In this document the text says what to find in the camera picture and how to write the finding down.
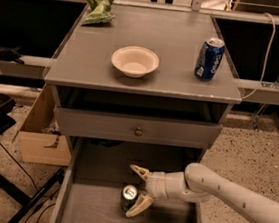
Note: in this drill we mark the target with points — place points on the cardboard box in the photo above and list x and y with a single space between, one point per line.
40 139

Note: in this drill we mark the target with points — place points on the open grey middle drawer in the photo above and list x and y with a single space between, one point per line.
91 189

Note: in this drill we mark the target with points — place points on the white paper bowl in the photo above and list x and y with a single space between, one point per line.
135 62

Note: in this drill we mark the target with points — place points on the grey top drawer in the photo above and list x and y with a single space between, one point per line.
135 128

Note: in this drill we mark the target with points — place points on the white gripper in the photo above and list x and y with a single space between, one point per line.
154 185

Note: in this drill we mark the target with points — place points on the green soda can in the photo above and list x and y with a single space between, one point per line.
129 195

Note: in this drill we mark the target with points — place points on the round metal drawer knob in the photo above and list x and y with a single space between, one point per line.
138 132

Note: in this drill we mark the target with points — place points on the green chip bag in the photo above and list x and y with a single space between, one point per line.
100 12

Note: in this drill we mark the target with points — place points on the grey drawer cabinet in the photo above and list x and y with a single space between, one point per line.
125 94

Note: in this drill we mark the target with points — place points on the blue soda can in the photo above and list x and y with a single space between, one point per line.
209 58

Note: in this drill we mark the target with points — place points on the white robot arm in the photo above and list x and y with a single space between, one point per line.
195 184

